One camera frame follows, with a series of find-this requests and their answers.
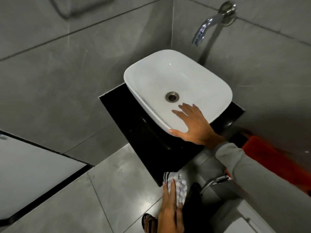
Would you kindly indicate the person's right hand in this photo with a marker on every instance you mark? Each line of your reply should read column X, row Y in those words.
column 198, row 128

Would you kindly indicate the person's left hand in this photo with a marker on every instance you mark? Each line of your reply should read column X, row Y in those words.
column 170, row 215

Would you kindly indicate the person's left thumb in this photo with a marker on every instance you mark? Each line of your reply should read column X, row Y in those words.
column 181, row 210

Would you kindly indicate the person's right middle finger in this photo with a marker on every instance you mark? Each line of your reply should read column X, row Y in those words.
column 186, row 108

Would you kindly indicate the person's left middle finger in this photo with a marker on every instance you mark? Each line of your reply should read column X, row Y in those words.
column 165, row 194

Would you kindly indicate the person's right thumb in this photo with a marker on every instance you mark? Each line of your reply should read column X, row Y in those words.
column 178, row 133

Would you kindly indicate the white checkered cleaning cloth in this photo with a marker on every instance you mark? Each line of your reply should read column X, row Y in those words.
column 181, row 188

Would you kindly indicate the person's right forearm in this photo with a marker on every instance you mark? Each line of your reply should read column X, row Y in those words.
column 257, row 181

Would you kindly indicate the black trouser leg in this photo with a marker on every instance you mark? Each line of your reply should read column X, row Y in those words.
column 196, row 211

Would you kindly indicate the metal sink drain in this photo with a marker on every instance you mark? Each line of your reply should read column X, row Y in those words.
column 172, row 97

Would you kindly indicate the black sandal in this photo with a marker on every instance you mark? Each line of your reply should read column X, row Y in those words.
column 149, row 223

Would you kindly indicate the black stone vanity counter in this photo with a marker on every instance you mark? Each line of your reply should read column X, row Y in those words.
column 136, row 128

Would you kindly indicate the white ceramic basin sink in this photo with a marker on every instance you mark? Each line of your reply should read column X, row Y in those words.
column 155, row 77

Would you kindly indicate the white toilet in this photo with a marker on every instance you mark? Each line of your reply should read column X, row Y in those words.
column 240, row 218

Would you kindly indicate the orange plastic bucket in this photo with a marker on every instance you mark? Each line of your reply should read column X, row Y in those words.
column 277, row 160

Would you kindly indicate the chrome wall faucet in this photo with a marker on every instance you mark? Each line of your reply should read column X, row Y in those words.
column 209, row 24

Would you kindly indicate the white door with black frame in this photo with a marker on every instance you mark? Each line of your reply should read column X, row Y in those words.
column 31, row 177

